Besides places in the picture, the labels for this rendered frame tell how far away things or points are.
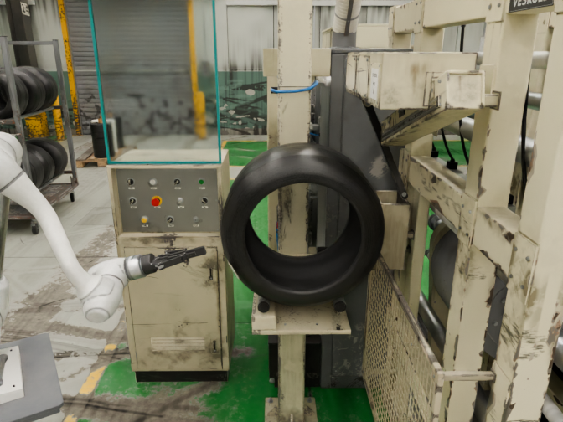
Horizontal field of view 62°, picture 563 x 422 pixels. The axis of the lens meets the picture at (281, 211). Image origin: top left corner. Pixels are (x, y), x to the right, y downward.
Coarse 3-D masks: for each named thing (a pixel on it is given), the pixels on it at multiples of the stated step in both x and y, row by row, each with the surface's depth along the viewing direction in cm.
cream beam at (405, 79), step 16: (352, 64) 163; (368, 64) 135; (384, 64) 119; (400, 64) 119; (416, 64) 119; (432, 64) 119; (448, 64) 119; (464, 64) 119; (352, 80) 163; (368, 80) 135; (384, 80) 120; (400, 80) 120; (416, 80) 120; (432, 80) 120; (368, 96) 136; (384, 96) 121; (400, 96) 121; (416, 96) 121
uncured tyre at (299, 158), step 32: (256, 160) 164; (288, 160) 152; (320, 160) 152; (256, 192) 152; (352, 192) 152; (224, 224) 159; (352, 224) 185; (384, 224) 161; (256, 256) 188; (288, 256) 192; (320, 256) 190; (352, 256) 185; (256, 288) 164; (288, 288) 165; (320, 288) 164; (352, 288) 167
